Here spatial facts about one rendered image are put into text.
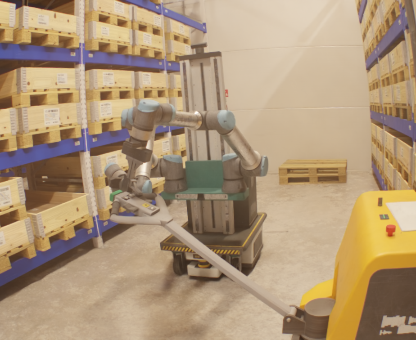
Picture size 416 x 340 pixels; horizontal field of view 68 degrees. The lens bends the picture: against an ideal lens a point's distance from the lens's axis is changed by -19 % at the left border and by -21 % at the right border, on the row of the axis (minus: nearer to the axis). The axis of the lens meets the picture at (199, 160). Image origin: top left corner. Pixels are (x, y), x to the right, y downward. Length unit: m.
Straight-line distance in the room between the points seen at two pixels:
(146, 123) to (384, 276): 1.13
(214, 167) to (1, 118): 1.76
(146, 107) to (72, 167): 2.54
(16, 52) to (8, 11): 0.38
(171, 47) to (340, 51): 3.25
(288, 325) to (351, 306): 0.55
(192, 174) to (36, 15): 1.99
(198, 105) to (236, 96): 4.29
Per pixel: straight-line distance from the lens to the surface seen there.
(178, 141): 5.44
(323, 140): 6.99
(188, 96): 2.94
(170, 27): 5.54
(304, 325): 1.69
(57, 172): 4.20
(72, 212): 3.44
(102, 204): 3.84
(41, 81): 3.20
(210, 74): 2.93
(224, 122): 2.12
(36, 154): 3.17
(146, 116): 1.57
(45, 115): 3.20
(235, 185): 2.69
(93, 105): 3.75
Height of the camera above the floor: 1.35
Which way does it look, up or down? 8 degrees down
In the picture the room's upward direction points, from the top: 5 degrees counter-clockwise
